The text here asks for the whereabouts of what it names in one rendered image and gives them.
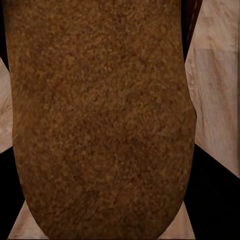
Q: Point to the sandal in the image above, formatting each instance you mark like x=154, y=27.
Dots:
x=104, y=126

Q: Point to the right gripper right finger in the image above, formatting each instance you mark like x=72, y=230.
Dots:
x=212, y=199

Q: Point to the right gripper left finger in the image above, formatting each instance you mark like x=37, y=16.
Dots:
x=11, y=194

